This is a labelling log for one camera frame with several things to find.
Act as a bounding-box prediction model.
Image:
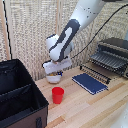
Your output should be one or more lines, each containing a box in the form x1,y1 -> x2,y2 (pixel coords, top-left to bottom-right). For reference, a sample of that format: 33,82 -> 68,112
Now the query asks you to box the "black fabric storage box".
0,58 -> 50,128

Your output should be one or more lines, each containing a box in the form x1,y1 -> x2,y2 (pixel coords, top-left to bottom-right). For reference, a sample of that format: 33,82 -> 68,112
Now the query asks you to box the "red plastic cup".
51,86 -> 65,105

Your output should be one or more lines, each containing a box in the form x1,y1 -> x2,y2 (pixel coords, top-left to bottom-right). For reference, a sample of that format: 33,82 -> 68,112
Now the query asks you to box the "dark blue hardcover book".
71,72 -> 109,96

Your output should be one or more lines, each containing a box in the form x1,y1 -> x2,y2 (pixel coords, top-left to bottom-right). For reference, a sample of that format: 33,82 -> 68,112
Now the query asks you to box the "white bowl with yellow food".
45,71 -> 63,85

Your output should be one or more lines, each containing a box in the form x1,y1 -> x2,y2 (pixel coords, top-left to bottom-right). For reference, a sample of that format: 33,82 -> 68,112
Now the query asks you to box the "glass oven door with handle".
79,63 -> 112,85

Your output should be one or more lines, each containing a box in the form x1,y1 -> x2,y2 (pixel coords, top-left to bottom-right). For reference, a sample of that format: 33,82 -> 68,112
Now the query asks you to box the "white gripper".
42,57 -> 73,77

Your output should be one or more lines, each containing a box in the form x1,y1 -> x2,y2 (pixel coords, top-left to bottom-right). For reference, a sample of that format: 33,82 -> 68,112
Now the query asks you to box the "woven beige folding screen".
3,0 -> 128,82

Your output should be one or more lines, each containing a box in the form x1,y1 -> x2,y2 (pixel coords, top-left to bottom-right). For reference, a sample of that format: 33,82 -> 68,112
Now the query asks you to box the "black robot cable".
70,2 -> 128,60

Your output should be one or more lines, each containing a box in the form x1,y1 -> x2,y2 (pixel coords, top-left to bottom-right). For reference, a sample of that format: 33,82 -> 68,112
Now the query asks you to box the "ribbed metal oven tray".
88,51 -> 127,72

